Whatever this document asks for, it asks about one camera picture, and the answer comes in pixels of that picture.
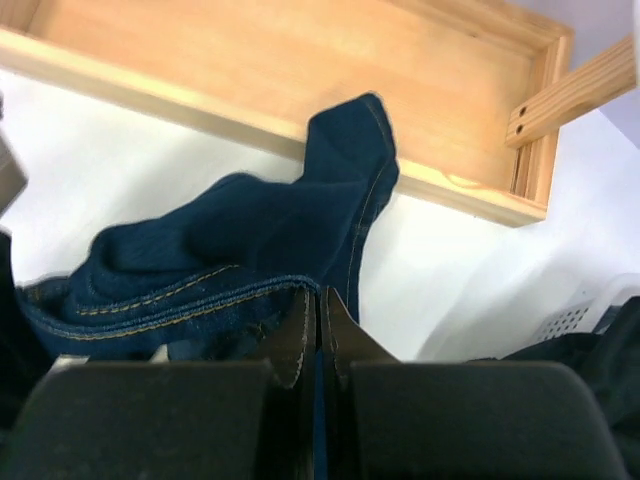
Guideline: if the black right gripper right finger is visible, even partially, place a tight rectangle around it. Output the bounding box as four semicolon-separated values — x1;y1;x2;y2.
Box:
319;289;630;479

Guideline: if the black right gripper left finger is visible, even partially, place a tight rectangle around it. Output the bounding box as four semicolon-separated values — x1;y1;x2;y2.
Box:
1;290;316;479

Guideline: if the dark blue garment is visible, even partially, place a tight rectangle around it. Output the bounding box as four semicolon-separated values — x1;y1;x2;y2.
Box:
16;93;399;358

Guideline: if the black garment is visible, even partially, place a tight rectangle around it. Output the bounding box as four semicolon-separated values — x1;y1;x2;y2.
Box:
499;294;640;471

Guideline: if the white plastic basket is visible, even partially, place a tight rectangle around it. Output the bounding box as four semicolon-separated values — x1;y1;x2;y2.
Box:
419;272;640;361

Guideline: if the wooden clothes rack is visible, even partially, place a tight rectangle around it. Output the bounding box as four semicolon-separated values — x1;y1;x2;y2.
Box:
1;1;639;227

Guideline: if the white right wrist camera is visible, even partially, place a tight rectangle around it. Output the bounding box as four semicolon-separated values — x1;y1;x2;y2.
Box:
0;89;30;216

